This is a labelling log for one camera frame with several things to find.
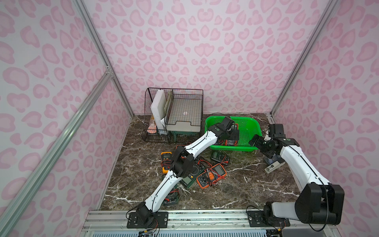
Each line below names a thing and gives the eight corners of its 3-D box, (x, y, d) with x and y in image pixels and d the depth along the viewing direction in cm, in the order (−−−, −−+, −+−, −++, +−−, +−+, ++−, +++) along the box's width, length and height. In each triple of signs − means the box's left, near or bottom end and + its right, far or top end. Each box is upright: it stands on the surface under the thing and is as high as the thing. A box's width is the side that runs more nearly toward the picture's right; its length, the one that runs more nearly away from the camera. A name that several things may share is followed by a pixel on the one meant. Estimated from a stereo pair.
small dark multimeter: (211, 165, 94) (211, 162, 90) (210, 153, 99) (210, 150, 96) (229, 165, 94) (230, 162, 90) (227, 153, 99) (228, 150, 96)
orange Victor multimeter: (202, 191, 84) (202, 188, 80) (195, 179, 88) (195, 176, 84) (226, 175, 89) (227, 172, 85) (218, 165, 93) (219, 162, 90)
